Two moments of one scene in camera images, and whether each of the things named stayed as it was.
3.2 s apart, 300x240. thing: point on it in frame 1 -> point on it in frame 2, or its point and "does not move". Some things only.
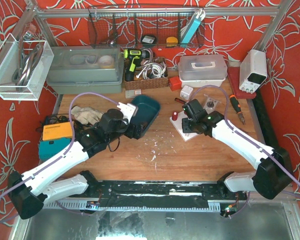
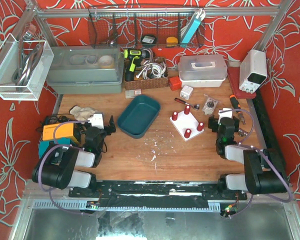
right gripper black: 186,125 -> 213,123
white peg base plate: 178,124 does not move
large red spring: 175,116 does not move
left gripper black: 136,130 -> 109,128
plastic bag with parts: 210,105 does not move
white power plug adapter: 186,92 does not move
